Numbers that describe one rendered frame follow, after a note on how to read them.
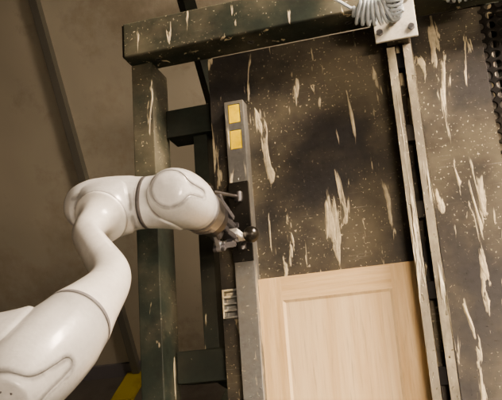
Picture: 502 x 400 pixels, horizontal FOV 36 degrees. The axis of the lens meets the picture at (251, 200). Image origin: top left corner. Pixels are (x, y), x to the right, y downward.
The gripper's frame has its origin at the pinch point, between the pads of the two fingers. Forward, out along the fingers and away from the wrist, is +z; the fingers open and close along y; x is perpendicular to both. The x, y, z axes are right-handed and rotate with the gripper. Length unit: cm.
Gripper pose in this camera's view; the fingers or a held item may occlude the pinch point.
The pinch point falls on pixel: (235, 235)
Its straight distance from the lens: 178.1
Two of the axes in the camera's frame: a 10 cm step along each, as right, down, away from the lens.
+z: 2.8, 2.5, 9.3
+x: 9.6, -1.4, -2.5
